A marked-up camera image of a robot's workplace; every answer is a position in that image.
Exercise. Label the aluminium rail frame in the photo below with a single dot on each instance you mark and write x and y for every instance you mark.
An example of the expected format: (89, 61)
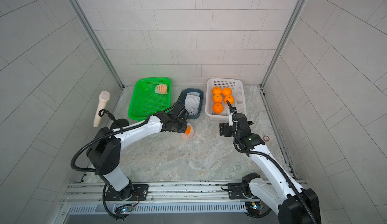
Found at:
(162, 197)

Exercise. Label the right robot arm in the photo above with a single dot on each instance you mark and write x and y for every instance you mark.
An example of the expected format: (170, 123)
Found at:
(292, 203)

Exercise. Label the green plastic basket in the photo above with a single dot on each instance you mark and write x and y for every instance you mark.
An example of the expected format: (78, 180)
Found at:
(145, 101)

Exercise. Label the netted orange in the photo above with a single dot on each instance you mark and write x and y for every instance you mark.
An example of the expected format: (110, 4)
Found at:
(218, 108)
(161, 89)
(217, 98)
(226, 92)
(188, 133)
(229, 98)

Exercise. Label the green circuit board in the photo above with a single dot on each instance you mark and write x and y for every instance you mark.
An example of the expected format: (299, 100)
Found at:
(254, 208)
(124, 209)

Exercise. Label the left green circuit board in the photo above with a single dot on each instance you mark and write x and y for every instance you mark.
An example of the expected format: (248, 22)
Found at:
(124, 209)

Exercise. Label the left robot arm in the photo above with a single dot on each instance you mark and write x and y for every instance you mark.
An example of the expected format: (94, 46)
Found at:
(102, 155)

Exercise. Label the dark blue plastic tub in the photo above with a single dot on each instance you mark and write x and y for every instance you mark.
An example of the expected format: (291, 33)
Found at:
(182, 97)

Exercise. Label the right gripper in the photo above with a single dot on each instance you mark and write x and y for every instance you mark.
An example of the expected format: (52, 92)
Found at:
(227, 126)

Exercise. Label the white plastic basket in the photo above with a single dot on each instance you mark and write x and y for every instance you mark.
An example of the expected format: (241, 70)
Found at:
(237, 93)

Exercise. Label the right green circuit board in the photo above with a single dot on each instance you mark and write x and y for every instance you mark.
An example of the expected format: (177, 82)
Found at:
(254, 208)

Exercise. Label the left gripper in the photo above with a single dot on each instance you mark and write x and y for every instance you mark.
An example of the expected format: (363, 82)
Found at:
(185, 124)

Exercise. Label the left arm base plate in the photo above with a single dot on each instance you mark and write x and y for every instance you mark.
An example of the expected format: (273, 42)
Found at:
(136, 192)

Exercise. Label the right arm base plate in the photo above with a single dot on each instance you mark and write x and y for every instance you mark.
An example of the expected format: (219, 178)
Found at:
(235, 191)

